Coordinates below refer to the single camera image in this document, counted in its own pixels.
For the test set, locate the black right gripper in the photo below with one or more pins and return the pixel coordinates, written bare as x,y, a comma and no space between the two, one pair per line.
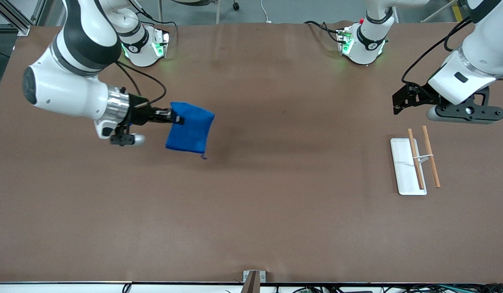
140,114

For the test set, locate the aluminium frame post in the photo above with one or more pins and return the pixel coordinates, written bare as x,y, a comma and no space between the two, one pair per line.
15,20

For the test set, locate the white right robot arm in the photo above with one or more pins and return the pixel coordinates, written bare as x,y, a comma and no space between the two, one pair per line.
68,89

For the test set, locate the white rack with wooden bars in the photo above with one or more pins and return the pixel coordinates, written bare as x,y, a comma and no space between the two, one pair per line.
404,171

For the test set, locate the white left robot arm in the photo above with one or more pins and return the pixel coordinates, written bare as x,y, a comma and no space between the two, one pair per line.
479,49

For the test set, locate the blue microfibre towel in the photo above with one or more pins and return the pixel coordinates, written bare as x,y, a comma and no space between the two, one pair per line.
192,130

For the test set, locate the office chair base with caster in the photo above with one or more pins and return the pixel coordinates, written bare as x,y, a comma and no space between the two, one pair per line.
235,6

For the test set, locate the grey metal camera mount bracket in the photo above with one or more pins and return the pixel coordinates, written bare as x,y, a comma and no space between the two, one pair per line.
253,280

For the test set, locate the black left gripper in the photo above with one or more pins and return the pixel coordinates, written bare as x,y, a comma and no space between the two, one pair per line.
419,95

